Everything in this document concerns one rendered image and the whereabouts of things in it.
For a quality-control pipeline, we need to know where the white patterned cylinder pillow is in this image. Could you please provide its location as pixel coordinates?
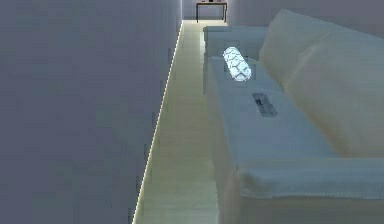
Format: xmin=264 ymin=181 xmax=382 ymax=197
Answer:
xmin=222 ymin=46 xmax=253 ymax=82

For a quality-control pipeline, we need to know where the grey remote control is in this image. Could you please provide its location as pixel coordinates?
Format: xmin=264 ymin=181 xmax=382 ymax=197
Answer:
xmin=251 ymin=92 xmax=279 ymax=118

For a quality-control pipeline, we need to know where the pale grey sofa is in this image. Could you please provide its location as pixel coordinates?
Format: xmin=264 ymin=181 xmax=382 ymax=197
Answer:
xmin=202 ymin=8 xmax=384 ymax=224

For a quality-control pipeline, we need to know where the dark wooden side table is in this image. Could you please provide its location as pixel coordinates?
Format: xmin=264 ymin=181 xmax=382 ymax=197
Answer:
xmin=195 ymin=1 xmax=229 ymax=24

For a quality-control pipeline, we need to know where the cream sofa back cushion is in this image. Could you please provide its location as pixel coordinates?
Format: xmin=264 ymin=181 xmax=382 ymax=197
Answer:
xmin=283 ymin=31 xmax=384 ymax=159
xmin=258 ymin=8 xmax=338 ymax=88

